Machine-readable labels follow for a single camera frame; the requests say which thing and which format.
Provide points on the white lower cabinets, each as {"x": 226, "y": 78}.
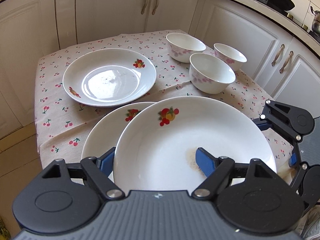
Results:
{"x": 33, "y": 28}

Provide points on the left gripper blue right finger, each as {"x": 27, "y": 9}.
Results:
{"x": 206, "y": 162}

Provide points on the floral bowl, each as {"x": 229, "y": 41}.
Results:
{"x": 182, "y": 46}
{"x": 210, "y": 74}
{"x": 234, "y": 58}

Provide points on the steel cooking pot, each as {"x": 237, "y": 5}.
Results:
{"x": 316, "y": 21}

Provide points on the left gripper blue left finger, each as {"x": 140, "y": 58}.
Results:
{"x": 105, "y": 163}

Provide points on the fruit plate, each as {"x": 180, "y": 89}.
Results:
{"x": 109, "y": 77}
{"x": 106, "y": 133}
{"x": 156, "y": 151}

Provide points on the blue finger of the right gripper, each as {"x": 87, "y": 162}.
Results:
{"x": 293, "y": 160}
{"x": 262, "y": 124}

